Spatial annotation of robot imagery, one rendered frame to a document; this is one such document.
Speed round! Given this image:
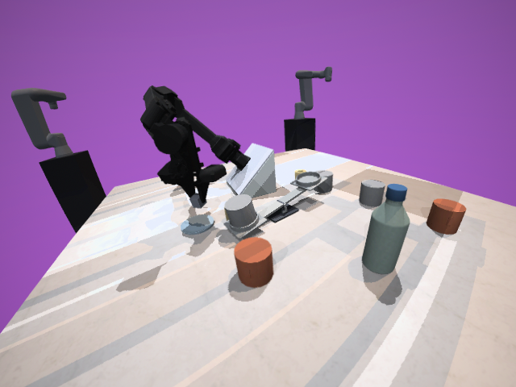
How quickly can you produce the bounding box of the brown cylinder with orange top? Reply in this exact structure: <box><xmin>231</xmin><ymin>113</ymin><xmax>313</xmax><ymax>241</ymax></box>
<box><xmin>234</xmin><ymin>238</ymin><xmax>273</xmax><ymax>288</ymax></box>
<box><xmin>427</xmin><ymin>198</ymin><xmax>466</xmax><ymax>235</ymax></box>

